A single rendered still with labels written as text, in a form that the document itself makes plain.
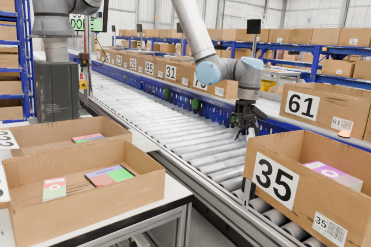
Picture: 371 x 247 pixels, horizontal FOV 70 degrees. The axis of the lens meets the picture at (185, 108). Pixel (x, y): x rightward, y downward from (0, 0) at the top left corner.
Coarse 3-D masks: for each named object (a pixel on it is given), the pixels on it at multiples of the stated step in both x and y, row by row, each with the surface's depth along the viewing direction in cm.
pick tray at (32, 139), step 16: (16, 128) 103; (32, 128) 106; (48, 128) 110; (64, 128) 115; (80, 128) 119; (96, 128) 124; (112, 128) 119; (32, 144) 108; (48, 144) 111; (64, 144) 112; (80, 144) 92
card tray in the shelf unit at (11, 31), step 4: (0, 28) 190; (4, 28) 191; (8, 28) 193; (12, 28) 194; (0, 32) 190; (4, 32) 192; (8, 32) 193; (12, 32) 194; (16, 32) 196; (0, 36) 191; (4, 36) 192; (8, 36) 194; (12, 36) 195; (16, 36) 196
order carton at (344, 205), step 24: (264, 144) 92; (288, 144) 99; (312, 144) 99; (336, 144) 91; (288, 168) 74; (336, 168) 91; (360, 168) 85; (264, 192) 82; (312, 192) 67; (336, 192) 62; (360, 192) 58; (288, 216) 75; (312, 216) 68; (336, 216) 62; (360, 216) 58; (360, 240) 58
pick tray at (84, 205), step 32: (32, 160) 80; (64, 160) 86; (96, 160) 93; (128, 160) 97; (32, 192) 77; (96, 192) 65; (128, 192) 71; (160, 192) 78; (32, 224) 57; (64, 224) 62
